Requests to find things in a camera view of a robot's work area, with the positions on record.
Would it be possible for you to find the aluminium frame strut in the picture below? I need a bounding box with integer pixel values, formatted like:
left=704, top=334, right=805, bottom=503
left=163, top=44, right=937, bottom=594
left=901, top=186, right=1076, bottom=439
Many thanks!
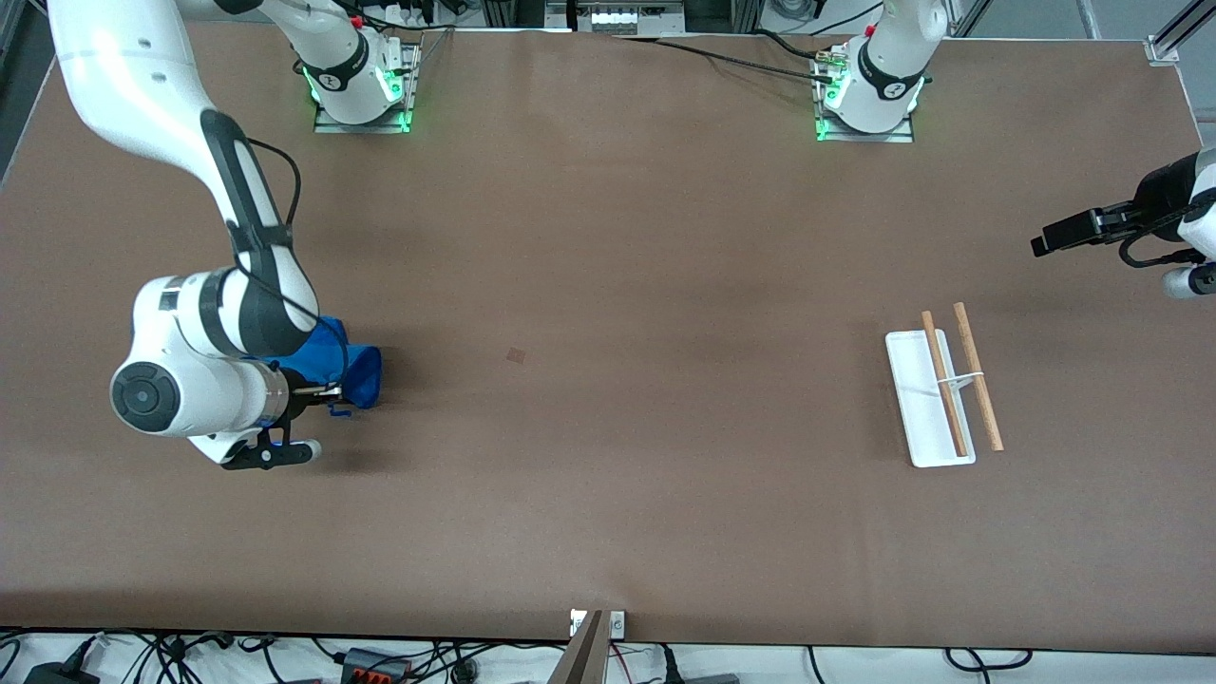
left=1161, top=0, right=1216, bottom=50

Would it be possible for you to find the wooden rack rod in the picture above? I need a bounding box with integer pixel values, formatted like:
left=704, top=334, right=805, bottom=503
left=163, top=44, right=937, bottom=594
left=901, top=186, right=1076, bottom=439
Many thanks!
left=953, top=302, right=1005, bottom=452
left=920, top=311, right=969, bottom=458

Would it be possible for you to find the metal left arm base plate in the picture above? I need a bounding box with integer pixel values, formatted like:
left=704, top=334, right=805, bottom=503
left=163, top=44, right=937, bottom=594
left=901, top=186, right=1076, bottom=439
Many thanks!
left=815, top=90, right=916, bottom=144

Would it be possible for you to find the power box with orange parts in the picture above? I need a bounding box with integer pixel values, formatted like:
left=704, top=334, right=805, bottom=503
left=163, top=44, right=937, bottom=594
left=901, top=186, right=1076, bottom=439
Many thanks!
left=342, top=648, right=415, bottom=684

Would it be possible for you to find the white power strip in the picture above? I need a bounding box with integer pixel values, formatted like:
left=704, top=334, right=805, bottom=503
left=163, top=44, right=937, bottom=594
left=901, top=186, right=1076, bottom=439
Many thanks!
left=575, top=0, right=685, bottom=35

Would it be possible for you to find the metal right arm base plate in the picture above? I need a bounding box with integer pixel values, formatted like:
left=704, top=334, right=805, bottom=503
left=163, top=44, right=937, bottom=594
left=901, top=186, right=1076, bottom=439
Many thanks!
left=313, top=38, right=422, bottom=135

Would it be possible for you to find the blue towel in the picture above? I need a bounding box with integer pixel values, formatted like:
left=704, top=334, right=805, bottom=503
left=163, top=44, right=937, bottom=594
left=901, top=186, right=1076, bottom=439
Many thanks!
left=256, top=313, right=384, bottom=419

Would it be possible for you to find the looped black floor cable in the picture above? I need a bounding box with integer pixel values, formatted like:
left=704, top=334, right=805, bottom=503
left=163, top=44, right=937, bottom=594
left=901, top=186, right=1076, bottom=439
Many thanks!
left=943, top=648, right=1034, bottom=673

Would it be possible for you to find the brown wooden post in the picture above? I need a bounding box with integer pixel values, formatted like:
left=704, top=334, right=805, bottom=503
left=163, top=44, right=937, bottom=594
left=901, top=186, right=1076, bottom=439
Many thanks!
left=546, top=608, right=609, bottom=684

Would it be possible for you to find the black power adapter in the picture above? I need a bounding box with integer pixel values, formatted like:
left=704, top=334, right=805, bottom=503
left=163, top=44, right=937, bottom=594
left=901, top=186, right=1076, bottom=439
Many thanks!
left=24, top=660, right=101, bottom=684

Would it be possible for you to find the thick black table cable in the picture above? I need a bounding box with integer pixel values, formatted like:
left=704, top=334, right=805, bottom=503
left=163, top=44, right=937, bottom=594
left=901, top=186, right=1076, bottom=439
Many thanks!
left=655, top=28, right=837, bottom=66
left=616, top=36, right=837, bottom=85

